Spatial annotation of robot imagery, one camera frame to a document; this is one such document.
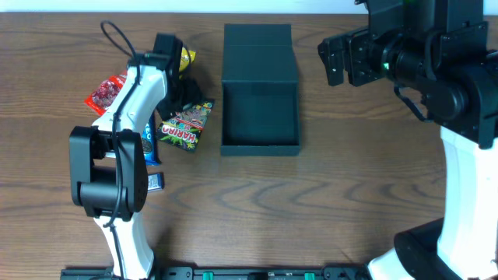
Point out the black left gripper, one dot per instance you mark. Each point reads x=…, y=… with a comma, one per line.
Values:
x=195, y=93

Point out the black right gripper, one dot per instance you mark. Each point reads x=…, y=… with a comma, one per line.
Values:
x=358, y=57

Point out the Haribo gummy bag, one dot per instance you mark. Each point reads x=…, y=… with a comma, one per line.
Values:
x=184, y=130

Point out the yellow candy bag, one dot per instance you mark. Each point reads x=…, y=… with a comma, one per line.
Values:
x=187, y=59

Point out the red Hacks candy bag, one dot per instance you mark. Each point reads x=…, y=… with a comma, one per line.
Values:
x=103, y=96

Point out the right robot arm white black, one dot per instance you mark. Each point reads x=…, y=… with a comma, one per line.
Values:
x=439, y=49

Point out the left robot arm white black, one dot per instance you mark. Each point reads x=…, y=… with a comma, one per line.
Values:
x=108, y=172

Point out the blue Oreo pack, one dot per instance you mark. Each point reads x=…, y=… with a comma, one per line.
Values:
x=149, y=143

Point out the dark green open box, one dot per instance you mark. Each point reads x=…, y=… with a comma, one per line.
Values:
x=260, y=85

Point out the small blue barcode packet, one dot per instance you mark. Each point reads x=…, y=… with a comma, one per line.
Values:
x=156, y=182

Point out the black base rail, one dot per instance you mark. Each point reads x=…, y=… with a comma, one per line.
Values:
x=329, y=272

